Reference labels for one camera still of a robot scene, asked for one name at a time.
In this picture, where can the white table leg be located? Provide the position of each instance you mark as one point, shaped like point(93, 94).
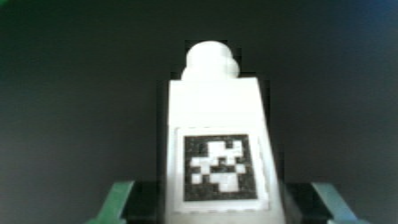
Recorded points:
point(223, 186)

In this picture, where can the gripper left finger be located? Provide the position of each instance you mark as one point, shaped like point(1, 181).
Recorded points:
point(132, 204)

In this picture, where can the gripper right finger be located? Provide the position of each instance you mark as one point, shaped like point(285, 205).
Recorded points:
point(315, 205)

